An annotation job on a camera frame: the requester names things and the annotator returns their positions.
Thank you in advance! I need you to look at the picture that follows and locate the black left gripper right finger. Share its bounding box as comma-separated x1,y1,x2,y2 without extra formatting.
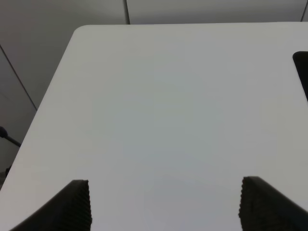
238,177,308,231

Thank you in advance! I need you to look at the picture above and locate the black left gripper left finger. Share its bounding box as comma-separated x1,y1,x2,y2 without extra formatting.
12,180,92,231

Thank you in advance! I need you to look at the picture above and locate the black rectangular mouse pad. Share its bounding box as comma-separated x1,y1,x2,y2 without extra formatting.
293,51,308,100

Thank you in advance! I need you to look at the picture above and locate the dark table leg base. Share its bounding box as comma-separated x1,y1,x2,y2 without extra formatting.
0,127,21,147

